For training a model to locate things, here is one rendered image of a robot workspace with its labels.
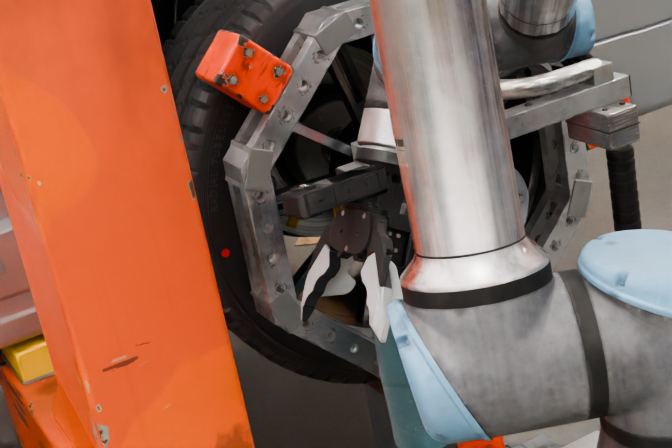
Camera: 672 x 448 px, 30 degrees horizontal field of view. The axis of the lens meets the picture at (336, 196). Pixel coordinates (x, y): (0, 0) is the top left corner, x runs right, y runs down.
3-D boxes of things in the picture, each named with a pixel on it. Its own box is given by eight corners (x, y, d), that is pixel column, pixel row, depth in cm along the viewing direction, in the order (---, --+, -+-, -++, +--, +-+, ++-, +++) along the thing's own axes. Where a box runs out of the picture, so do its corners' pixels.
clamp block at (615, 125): (597, 128, 169) (592, 90, 168) (642, 140, 162) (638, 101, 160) (567, 138, 167) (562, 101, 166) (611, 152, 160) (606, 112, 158)
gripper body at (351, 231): (423, 275, 135) (446, 166, 136) (360, 261, 130) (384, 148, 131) (381, 267, 142) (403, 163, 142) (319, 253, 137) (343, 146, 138)
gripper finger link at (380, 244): (401, 281, 128) (385, 210, 133) (389, 279, 127) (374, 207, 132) (373, 303, 131) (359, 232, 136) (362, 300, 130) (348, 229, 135)
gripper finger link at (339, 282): (337, 328, 143) (379, 269, 139) (294, 320, 140) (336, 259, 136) (328, 309, 145) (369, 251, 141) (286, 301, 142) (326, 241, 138)
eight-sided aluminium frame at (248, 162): (579, 283, 200) (537, -56, 181) (606, 295, 194) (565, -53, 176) (276, 411, 179) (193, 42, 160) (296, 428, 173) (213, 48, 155)
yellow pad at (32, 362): (87, 322, 194) (79, 294, 193) (114, 352, 183) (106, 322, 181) (0, 354, 189) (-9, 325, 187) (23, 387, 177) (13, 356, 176)
